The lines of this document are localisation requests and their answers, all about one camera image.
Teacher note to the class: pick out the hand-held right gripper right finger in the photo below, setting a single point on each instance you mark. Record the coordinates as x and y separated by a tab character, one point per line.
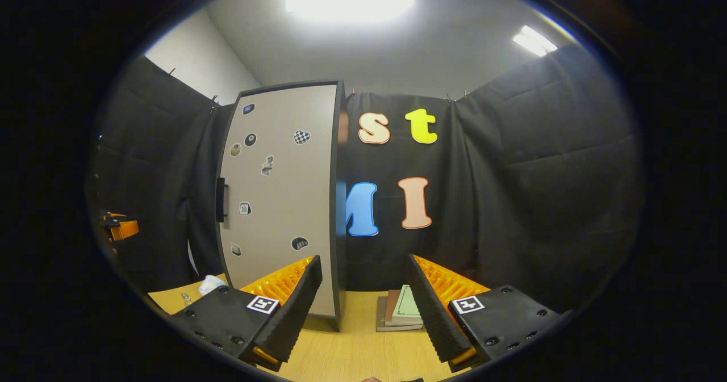
430	314

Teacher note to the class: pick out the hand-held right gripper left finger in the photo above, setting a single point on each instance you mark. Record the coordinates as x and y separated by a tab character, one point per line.
295	308

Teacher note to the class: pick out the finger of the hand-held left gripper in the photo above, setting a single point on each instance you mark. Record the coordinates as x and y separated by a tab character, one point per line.
125	230
115	215

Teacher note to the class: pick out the grey cabinet door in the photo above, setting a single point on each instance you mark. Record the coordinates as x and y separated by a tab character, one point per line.
284	212

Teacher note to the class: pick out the brown book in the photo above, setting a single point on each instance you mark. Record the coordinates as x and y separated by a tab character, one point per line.
392	308

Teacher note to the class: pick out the white cloth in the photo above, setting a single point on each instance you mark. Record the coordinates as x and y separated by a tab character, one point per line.
210	284

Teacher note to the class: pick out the black backdrop cloth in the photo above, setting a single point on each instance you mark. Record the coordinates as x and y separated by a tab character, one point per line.
539	172

